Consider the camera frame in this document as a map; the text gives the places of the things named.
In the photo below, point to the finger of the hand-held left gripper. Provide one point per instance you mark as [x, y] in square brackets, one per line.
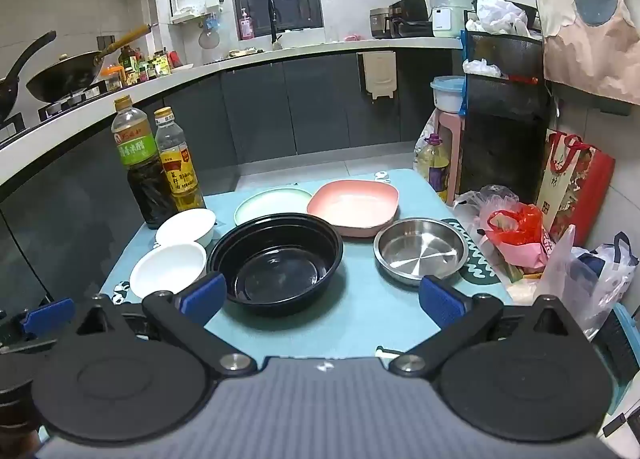
[47, 313]

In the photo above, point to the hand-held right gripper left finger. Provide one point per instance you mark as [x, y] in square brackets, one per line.
[202, 296]

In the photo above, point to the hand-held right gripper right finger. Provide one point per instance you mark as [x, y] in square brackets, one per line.
[440, 301]

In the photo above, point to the white bowl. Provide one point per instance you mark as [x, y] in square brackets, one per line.
[185, 226]
[165, 266]

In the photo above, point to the stainless steel bowl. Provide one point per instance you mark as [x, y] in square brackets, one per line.
[420, 249]

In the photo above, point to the black round bowl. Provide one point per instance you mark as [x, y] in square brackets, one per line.
[275, 264]

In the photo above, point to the pale green plate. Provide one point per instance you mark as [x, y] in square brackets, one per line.
[265, 204]

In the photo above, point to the pink square plate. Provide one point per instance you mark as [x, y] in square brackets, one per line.
[350, 209]

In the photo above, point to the dark green wavy mat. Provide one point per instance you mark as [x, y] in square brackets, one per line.
[480, 264]

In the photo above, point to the light blue tablecloth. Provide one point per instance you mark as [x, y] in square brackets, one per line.
[360, 309]

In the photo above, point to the clear bag of white food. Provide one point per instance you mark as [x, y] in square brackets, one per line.
[525, 286]

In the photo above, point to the clear plastic bag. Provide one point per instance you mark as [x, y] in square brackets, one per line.
[475, 201]

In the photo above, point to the pink plastic bag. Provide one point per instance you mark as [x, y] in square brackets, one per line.
[535, 254]

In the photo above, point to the red plastic bag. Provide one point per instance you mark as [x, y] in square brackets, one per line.
[520, 229]

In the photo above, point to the oil bottle yellow label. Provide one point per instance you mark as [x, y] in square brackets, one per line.
[182, 179]

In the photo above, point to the dark vinegar bottle green label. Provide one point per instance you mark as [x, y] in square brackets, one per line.
[142, 189]

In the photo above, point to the yellow cooking oil jug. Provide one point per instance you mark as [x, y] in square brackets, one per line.
[434, 169]

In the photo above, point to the translucent white plastic bag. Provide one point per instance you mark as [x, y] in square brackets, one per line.
[585, 284]

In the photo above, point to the pink plastic stool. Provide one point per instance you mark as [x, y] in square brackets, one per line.
[452, 149]

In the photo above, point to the patterned white plastic bag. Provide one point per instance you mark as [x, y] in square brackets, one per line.
[424, 139]

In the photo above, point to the black mesh rack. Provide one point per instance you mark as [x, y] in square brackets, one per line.
[505, 139]

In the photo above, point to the red gift bag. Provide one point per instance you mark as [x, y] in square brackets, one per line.
[575, 189]

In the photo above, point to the white container blue lid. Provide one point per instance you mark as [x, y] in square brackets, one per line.
[447, 96]

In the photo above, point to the gas stove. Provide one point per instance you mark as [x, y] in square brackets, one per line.
[60, 106]

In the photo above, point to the dark grey kitchen cabinets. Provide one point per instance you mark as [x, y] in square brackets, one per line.
[300, 104]

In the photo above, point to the black frying pan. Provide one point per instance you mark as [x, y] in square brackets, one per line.
[7, 99]

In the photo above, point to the orange lidded container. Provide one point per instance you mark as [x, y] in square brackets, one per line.
[112, 79]

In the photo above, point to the beige hanging bin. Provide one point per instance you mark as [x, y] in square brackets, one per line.
[376, 74]

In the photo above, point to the small white plastic bag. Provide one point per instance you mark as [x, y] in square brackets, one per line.
[480, 68]

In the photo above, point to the cluster of condiment bottles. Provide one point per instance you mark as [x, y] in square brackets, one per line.
[145, 64]

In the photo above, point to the hanging clear scoop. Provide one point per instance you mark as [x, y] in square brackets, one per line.
[209, 36]

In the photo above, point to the pink soap bottle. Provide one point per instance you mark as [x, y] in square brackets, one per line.
[245, 29]

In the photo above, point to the pink cloth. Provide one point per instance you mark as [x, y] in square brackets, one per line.
[353, 37]

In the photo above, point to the white water dispenser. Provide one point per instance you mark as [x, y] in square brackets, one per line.
[447, 21]

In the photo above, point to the black faucet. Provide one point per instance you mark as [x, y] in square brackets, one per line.
[272, 24]

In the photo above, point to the silver rice cooker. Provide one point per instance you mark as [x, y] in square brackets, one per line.
[381, 24]

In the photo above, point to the black coffee machine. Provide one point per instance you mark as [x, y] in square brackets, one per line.
[410, 14]

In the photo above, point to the crumpled white plastic bags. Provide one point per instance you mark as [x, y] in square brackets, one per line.
[500, 16]

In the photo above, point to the beige hanging apron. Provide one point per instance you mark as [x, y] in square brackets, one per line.
[590, 29]

